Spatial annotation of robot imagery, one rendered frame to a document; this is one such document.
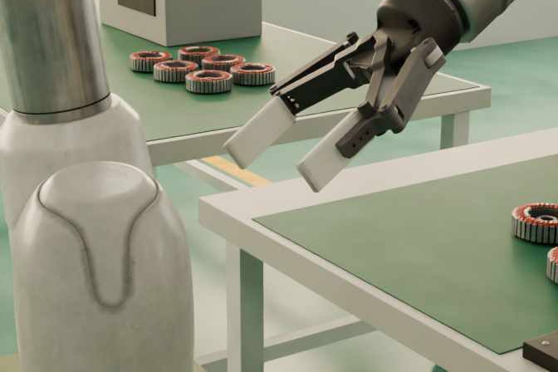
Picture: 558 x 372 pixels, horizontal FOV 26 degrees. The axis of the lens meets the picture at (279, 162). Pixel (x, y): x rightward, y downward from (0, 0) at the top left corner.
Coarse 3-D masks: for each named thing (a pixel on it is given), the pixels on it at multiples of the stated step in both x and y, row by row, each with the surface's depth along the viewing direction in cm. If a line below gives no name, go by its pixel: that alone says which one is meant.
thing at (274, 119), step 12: (276, 96) 111; (264, 108) 110; (276, 108) 110; (252, 120) 110; (264, 120) 110; (276, 120) 110; (288, 120) 111; (240, 132) 109; (252, 132) 110; (264, 132) 110; (276, 132) 111; (228, 144) 109; (240, 144) 109; (252, 144) 110; (264, 144) 110; (240, 156) 109; (252, 156) 110; (240, 168) 110
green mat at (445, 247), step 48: (384, 192) 217; (432, 192) 217; (480, 192) 217; (528, 192) 217; (336, 240) 193; (384, 240) 193; (432, 240) 193; (480, 240) 193; (384, 288) 175; (432, 288) 175; (480, 288) 175; (528, 288) 175; (480, 336) 159; (528, 336) 159
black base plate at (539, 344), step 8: (544, 336) 154; (552, 336) 154; (528, 344) 152; (536, 344) 152; (544, 344) 152; (552, 344) 152; (528, 352) 152; (536, 352) 151; (544, 352) 150; (552, 352) 150; (536, 360) 151; (544, 360) 150; (552, 360) 149; (544, 368) 150; (552, 368) 149
